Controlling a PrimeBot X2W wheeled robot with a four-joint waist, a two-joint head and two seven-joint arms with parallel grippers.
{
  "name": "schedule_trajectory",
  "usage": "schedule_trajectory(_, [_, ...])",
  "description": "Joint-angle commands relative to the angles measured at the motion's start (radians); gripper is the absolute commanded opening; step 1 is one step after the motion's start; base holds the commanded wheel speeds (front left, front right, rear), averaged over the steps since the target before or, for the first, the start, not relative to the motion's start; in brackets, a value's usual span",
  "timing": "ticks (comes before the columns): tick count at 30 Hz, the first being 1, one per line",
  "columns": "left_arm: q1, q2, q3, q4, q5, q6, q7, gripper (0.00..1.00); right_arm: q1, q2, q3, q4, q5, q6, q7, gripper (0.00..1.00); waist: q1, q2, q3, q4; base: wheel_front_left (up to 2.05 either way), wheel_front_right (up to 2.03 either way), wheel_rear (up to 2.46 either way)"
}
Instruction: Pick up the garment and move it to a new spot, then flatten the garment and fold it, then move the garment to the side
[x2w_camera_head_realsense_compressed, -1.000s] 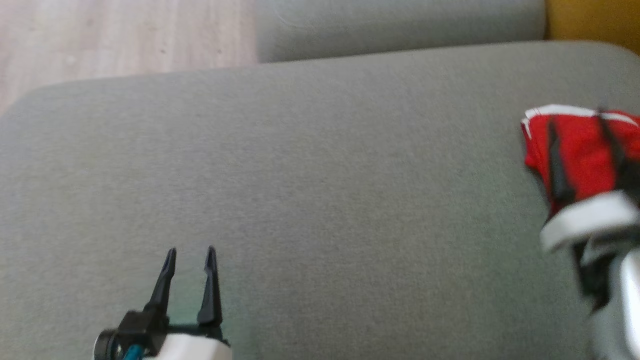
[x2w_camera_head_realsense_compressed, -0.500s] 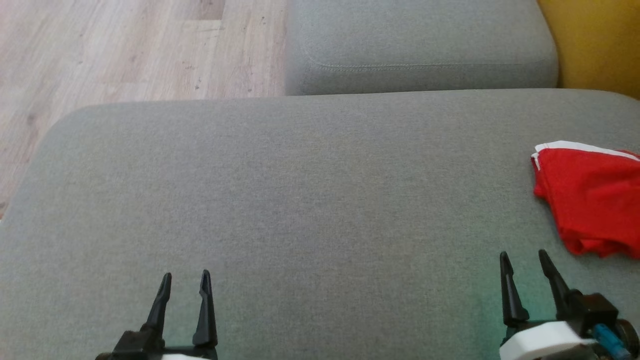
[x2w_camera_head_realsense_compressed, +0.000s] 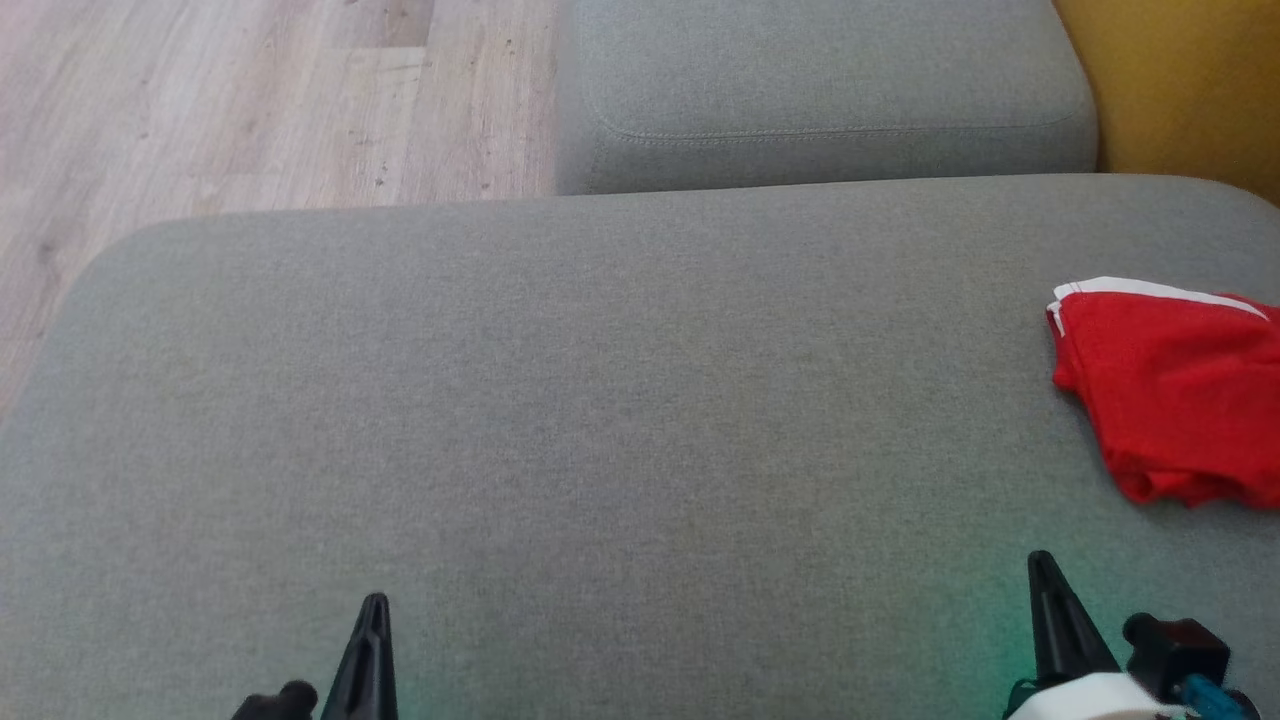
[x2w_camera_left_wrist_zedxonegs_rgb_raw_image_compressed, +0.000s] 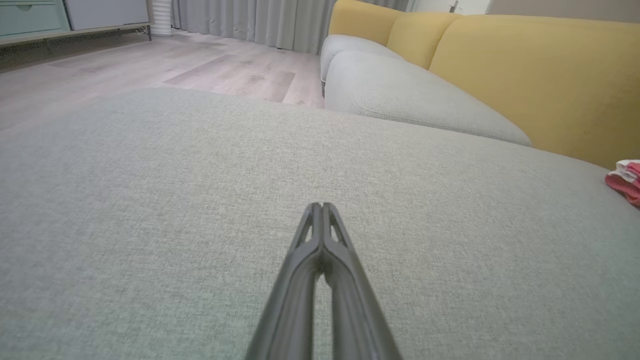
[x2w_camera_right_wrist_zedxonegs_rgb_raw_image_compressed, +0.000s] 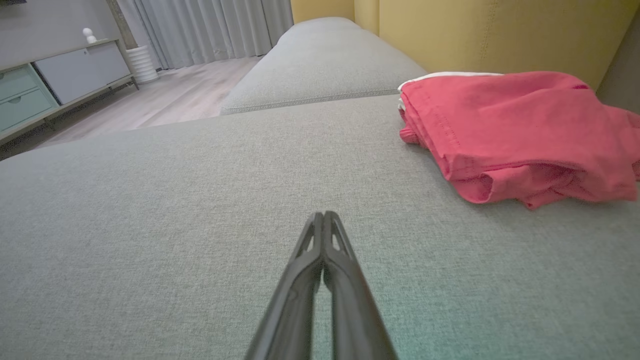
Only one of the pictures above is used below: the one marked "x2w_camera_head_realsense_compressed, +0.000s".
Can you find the large grey sofa ottoman cushion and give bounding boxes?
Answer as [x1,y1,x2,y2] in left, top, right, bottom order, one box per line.
[0,173,1280,720]

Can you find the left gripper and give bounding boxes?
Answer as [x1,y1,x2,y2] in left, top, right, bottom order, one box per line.
[232,592,400,720]

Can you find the large yellow sofa back cushion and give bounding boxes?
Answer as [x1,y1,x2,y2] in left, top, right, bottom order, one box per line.
[1052,0,1280,208]

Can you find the red mesh shorts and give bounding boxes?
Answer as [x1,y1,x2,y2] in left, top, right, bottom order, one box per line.
[1046,277,1280,481]

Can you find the blue connector on right gripper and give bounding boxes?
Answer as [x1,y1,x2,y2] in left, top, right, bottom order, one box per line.
[1178,675,1256,720]

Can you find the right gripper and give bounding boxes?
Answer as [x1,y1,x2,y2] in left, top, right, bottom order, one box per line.
[1005,550,1232,720]

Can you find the long grey sofa seat cushion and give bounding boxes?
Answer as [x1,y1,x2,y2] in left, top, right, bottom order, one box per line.
[553,0,1099,196]

